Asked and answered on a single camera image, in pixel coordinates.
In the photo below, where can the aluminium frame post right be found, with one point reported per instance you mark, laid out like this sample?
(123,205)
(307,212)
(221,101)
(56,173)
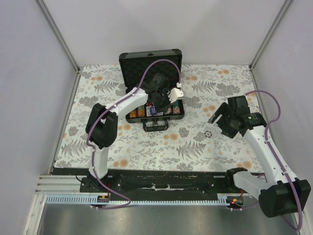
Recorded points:
(270,33)

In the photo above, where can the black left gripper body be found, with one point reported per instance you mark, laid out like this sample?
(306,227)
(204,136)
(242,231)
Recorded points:
(162,101)

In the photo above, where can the leftmost poker chip row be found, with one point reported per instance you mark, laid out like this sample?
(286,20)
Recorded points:
(133,114)

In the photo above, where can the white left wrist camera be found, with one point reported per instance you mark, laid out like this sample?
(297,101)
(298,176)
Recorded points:
(175,94)

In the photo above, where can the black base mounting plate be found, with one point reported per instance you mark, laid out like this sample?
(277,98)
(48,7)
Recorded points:
(126,182)

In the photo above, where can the small poker chip stack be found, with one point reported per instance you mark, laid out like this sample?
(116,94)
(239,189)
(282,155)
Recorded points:
(208,134)

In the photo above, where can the blue small blind button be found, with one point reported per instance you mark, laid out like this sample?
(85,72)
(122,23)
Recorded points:
(153,110)

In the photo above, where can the rightmost poker chip row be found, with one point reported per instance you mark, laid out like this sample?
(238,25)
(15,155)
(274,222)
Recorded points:
(176,108)

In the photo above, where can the aluminium frame post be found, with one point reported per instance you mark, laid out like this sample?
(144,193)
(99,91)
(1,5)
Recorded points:
(270,33)
(57,33)

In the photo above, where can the aluminium front rail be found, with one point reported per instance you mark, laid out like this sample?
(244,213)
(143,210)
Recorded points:
(57,184)

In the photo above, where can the floral patterned table mat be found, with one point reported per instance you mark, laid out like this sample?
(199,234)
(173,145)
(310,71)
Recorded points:
(183,146)

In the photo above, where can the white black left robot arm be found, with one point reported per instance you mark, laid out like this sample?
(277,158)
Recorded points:
(102,124)

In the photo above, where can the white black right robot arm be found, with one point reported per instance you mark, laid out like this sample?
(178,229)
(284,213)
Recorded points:
(281,192)

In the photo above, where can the aluminium frame post left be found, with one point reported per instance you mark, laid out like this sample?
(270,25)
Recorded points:
(57,33)

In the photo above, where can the blue card deck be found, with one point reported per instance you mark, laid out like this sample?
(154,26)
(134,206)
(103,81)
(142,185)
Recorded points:
(148,113)

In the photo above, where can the black poker set case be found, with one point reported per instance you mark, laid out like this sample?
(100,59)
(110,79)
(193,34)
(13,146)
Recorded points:
(133,66)

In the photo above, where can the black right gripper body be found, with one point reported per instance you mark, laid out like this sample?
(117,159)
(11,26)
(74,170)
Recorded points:
(226,124)

